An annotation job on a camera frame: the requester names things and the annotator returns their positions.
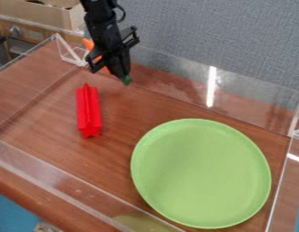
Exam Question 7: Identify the green round plate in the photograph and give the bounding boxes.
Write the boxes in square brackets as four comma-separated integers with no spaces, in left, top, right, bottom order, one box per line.
[130,119,272,229]

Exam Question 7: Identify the clear acrylic enclosure walls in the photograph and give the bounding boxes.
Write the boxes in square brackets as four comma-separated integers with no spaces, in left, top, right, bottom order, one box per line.
[0,35,299,232]

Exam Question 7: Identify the wooden box on shelf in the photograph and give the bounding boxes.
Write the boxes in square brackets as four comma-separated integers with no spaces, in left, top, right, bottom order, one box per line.
[0,0,83,31]

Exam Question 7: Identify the orange toy carrot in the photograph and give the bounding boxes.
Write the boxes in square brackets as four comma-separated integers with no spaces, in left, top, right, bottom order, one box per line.
[82,37,134,87]

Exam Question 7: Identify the red rectangular block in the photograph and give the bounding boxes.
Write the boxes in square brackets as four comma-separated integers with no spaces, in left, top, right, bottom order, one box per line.
[75,83,102,138]

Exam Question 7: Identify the clear acrylic corner bracket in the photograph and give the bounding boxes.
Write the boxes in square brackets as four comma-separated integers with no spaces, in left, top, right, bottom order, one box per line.
[53,34,87,67]

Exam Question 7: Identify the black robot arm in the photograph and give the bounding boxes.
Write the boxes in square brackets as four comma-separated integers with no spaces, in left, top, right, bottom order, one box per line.
[79,0,139,85]

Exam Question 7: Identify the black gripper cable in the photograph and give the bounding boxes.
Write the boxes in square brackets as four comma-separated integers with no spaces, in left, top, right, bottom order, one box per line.
[113,4,126,24]

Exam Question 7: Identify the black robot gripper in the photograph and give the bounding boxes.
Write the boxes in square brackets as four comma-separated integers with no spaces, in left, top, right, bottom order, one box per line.
[83,10,139,79]

